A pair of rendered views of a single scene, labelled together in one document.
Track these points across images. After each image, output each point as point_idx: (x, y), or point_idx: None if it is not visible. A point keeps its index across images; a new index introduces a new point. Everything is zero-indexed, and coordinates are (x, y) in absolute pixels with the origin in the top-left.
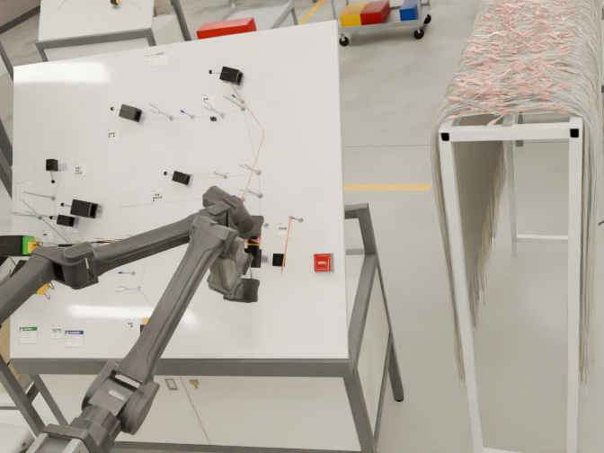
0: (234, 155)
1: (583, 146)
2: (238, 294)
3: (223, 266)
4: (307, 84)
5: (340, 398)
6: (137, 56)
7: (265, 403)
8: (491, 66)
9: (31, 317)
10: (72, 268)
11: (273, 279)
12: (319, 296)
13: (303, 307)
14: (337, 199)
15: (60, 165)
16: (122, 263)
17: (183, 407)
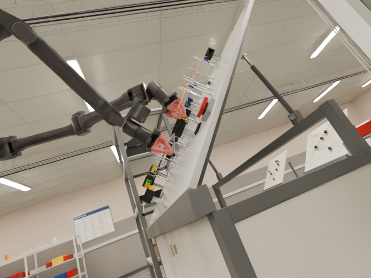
0: (208, 90)
1: None
2: (119, 124)
3: (47, 64)
4: (237, 26)
5: (226, 276)
6: (206, 85)
7: (199, 277)
8: None
9: (155, 208)
10: (71, 120)
11: (192, 143)
12: (200, 138)
13: (192, 154)
14: (228, 63)
15: (180, 140)
16: (90, 119)
17: (181, 277)
